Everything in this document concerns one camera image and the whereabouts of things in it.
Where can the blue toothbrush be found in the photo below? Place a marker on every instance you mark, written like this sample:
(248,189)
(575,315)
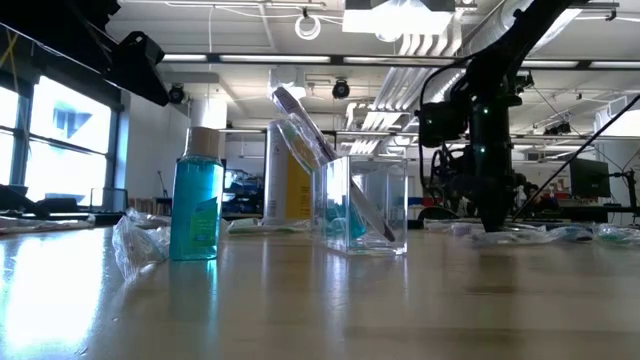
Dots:
(550,235)

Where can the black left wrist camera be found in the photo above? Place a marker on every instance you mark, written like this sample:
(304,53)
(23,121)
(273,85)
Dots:
(140,50)

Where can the silver ventilation duct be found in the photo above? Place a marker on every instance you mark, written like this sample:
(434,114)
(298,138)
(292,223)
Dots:
(450,90)

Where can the black computer monitor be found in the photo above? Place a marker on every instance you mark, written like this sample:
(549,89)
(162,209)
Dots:
(590,177)

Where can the white yellow wipes canister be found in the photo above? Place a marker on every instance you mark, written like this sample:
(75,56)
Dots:
(280,190)

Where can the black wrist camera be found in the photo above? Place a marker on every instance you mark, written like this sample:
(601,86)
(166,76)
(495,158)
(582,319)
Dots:
(140,50)
(442,125)

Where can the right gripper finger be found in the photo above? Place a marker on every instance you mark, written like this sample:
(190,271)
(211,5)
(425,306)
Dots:
(494,210)

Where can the black aluminium table frame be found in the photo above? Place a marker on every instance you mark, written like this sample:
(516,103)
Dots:
(107,218)

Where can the long ceiling light strip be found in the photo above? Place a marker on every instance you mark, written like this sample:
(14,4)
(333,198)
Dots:
(550,64)
(400,61)
(185,58)
(615,64)
(275,58)

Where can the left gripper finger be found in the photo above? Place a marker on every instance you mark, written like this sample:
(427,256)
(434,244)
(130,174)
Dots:
(145,82)

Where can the black ceiling spotlight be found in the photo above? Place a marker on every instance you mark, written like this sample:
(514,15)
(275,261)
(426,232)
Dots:
(176,95)
(341,90)

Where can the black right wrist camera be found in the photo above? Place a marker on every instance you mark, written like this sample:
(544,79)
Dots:
(442,125)

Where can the black chair back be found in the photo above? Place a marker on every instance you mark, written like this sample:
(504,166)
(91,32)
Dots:
(437,215)

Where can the clear acrylic holder box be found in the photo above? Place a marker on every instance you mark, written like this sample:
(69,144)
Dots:
(390,200)

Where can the blue storage bin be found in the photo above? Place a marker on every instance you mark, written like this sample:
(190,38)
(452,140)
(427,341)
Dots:
(416,201)

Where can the person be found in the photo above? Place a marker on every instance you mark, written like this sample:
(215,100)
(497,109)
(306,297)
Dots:
(545,202)

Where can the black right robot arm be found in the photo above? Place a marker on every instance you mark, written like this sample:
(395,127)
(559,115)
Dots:
(520,40)

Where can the large white ceiling lamp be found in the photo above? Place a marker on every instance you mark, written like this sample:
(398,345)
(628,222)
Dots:
(400,22)

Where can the blue background machine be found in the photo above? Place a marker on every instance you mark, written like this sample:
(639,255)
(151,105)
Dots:
(245,192)

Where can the wooden shelf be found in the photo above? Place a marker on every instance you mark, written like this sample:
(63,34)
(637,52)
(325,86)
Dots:
(142,205)

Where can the toothbrush in clear wrapper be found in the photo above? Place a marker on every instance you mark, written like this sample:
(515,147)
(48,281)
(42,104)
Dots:
(45,225)

